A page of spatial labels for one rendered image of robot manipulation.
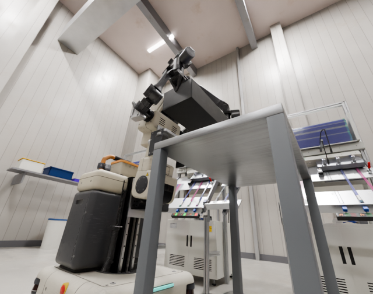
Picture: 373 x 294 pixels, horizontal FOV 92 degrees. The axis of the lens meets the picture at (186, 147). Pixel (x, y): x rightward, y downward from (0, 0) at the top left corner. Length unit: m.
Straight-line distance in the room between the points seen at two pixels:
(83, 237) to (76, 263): 0.12
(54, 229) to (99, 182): 3.92
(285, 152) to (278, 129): 0.06
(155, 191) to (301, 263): 0.42
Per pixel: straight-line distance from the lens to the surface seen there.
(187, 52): 0.96
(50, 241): 5.08
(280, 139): 0.47
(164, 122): 1.25
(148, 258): 0.62
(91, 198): 1.17
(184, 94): 0.84
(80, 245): 1.17
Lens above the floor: 0.50
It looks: 25 degrees up
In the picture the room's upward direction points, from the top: 3 degrees clockwise
